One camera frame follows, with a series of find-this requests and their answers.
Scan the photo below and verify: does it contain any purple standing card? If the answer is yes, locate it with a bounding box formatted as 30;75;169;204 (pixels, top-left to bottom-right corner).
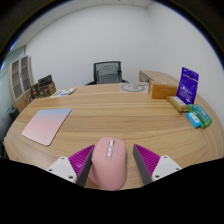
175;66;200;106

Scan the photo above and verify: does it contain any pink-blue gradient mouse pad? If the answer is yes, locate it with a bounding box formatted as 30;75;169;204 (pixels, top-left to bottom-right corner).
21;107;73;147

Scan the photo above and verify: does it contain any flat black box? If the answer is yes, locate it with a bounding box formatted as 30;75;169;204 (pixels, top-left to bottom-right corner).
37;74;54;88

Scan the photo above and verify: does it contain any wooden side desk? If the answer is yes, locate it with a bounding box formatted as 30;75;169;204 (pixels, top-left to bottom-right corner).
138;69;181;87

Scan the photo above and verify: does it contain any green-white printed leaflet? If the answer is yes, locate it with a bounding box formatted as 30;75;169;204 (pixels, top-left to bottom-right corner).
49;87;78;99

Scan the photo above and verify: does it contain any small dark printed carton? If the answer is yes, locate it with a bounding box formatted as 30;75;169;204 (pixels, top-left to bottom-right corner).
29;83;40;101

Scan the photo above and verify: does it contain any small tan box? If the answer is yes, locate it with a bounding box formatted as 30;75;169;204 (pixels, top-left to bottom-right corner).
166;95;190;113

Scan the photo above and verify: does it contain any pink computer mouse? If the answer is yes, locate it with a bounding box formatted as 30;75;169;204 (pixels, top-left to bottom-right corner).
87;136;128;192

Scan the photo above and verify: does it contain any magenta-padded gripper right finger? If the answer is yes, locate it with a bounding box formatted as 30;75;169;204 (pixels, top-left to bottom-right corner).
132;143;183;187

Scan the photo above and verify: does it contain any green flat box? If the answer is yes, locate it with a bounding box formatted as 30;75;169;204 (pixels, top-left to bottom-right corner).
187;103;213;129

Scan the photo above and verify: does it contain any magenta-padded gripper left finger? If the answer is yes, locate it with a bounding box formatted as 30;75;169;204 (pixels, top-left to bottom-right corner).
45;143;96;188

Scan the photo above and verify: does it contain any orange-brown cardboard box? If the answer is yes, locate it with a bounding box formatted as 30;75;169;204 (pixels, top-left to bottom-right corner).
148;80;179;100

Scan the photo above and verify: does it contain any grey round printed sheet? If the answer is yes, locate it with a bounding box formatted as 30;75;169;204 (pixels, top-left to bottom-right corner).
119;81;150;94

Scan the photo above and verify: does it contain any large dark printed carton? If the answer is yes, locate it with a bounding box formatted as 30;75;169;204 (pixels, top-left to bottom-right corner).
38;82;57;98

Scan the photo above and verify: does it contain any small cyan box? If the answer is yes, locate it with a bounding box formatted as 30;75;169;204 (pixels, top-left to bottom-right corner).
185;112;203;129

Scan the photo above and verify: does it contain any black leather armchair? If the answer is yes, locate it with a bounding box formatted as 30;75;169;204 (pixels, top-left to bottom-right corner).
0;105;20;141

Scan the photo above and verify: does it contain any black mesh office chair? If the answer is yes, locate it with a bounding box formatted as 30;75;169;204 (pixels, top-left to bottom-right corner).
83;60;130;86

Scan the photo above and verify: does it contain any wooden shelf unit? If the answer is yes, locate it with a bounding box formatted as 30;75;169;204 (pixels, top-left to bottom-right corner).
7;55;36;114

